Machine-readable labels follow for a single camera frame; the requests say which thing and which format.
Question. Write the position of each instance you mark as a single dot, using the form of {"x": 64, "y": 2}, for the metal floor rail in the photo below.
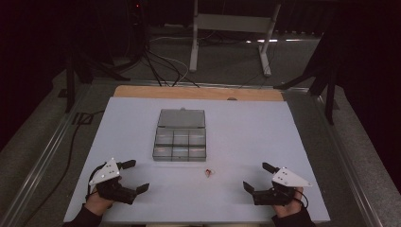
{"x": 343, "y": 157}
{"x": 41, "y": 160}

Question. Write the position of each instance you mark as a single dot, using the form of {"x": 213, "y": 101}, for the black metal stand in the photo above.
{"x": 71, "y": 85}
{"x": 327, "y": 78}

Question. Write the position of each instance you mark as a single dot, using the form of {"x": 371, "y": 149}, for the clear plastic compartment box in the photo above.
{"x": 180, "y": 138}

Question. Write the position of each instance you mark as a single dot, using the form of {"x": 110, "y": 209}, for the white table board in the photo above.
{"x": 246, "y": 135}

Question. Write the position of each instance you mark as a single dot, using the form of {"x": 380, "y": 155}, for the person's left hand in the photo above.
{"x": 96, "y": 205}

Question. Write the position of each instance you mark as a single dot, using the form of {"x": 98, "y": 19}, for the person's right hand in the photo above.
{"x": 288, "y": 209}

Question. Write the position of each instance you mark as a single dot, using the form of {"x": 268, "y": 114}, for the white metal stand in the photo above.
{"x": 231, "y": 22}

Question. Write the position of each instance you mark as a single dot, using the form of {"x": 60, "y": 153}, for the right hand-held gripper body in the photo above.
{"x": 288, "y": 178}

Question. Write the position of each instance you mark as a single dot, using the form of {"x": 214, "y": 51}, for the small red and white item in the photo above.
{"x": 208, "y": 172}

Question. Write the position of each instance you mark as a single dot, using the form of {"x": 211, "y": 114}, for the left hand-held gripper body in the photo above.
{"x": 105, "y": 173}

